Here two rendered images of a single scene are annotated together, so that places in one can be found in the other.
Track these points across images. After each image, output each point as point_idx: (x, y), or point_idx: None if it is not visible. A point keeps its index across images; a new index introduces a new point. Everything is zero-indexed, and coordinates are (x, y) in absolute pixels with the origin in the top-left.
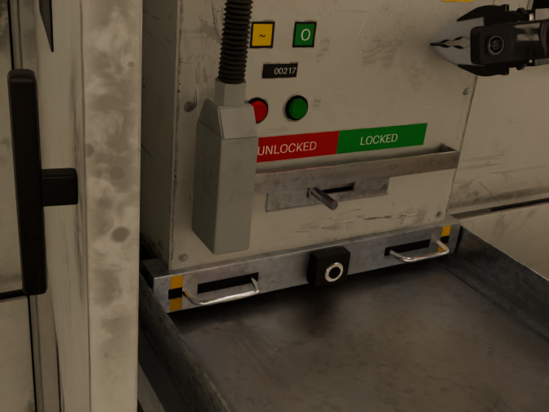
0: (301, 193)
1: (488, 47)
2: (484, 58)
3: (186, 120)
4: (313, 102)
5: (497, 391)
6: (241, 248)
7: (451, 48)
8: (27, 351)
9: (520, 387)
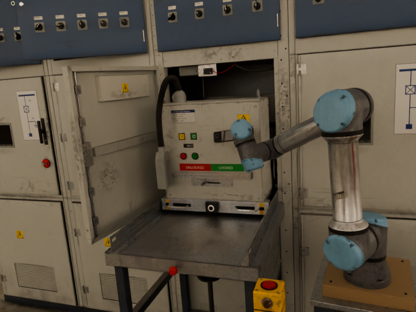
0: (201, 181)
1: (214, 137)
2: (215, 140)
3: None
4: (200, 155)
5: (213, 242)
6: (164, 188)
7: None
8: None
9: (221, 243)
